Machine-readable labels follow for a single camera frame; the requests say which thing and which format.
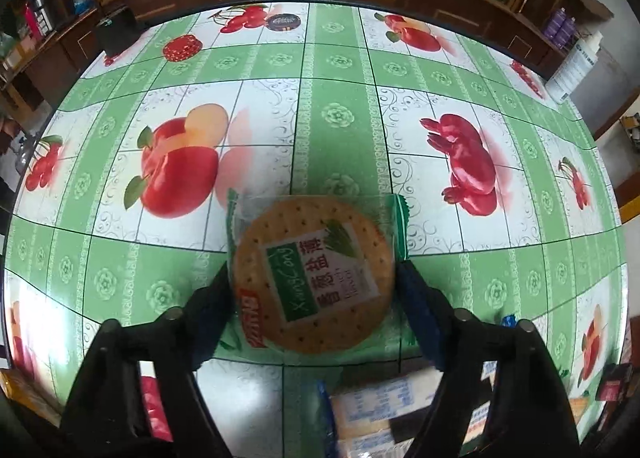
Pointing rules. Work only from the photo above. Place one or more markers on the black table clamp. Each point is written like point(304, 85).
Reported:
point(116, 30)

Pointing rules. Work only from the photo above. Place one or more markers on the red snack packet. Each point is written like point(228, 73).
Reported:
point(155, 408)

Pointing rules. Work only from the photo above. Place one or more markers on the cardboard box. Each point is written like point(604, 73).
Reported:
point(592, 2)

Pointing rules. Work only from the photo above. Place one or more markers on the green round cracker packet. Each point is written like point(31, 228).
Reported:
point(310, 278)

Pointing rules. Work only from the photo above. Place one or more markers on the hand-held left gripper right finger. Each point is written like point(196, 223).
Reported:
point(420, 310)

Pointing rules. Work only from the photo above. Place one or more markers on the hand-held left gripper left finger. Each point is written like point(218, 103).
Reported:
point(210, 328)

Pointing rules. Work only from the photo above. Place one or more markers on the purple cans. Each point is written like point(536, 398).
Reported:
point(560, 25)

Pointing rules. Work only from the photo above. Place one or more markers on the white plastic bottle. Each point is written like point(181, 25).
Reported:
point(570, 72)

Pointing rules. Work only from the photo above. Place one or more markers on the blue white snack packet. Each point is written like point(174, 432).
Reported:
point(380, 403)

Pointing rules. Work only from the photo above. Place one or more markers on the pink packet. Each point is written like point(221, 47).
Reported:
point(33, 20)

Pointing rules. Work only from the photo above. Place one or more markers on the green fruit print tablecloth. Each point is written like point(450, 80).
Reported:
point(340, 147)

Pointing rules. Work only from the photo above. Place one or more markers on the dark red box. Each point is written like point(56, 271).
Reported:
point(612, 383)

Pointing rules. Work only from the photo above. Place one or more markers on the dark round sticker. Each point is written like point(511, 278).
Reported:
point(282, 21)

